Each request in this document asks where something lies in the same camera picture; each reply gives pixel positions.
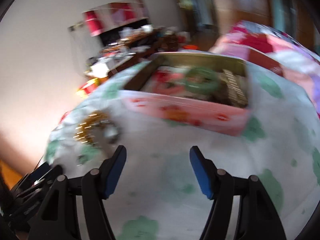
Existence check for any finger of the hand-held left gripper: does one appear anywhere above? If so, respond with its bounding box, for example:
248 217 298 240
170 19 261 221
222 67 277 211
15 161 63 201

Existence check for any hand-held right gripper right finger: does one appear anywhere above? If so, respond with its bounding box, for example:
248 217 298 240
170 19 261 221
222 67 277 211
189 145 288 240

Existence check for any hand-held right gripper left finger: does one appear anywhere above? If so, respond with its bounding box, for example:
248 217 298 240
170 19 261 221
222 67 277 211
26 145 127 240

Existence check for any light wooden bead bracelet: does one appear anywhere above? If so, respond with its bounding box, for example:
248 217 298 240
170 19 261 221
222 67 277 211
73 112 108 143

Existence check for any pink tin box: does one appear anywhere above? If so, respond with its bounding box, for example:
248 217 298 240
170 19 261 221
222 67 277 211
123 52 253 137

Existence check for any brown wooden bead bracelet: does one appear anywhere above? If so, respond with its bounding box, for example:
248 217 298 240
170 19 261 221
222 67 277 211
212 69 248 107

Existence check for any green jade bangle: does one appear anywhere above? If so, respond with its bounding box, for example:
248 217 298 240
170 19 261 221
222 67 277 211
186 67 225 96

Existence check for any red pouch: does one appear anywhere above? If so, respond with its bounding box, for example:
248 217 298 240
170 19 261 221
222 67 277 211
149 71 191 96

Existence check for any white tablecloth with green print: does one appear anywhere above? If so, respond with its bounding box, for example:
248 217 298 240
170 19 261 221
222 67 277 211
45 50 320 240

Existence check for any red cylindrical canister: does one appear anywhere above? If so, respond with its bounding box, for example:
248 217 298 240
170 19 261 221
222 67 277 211
76 77 108 98

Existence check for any white box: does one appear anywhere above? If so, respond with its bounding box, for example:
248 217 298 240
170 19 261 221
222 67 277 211
86 59 112 77

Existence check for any dark wooden television cabinet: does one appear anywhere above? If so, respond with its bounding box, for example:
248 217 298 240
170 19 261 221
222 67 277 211
85 27 187 80

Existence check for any pink patchwork quilt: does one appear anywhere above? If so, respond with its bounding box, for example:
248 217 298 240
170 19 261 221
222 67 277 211
209 20 320 110

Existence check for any brown wooden wardrobe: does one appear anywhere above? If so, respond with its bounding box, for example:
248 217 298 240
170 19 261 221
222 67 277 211
175 0 303 49

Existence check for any wall power socket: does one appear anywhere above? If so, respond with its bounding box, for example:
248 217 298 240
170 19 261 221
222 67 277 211
67 22 84 32

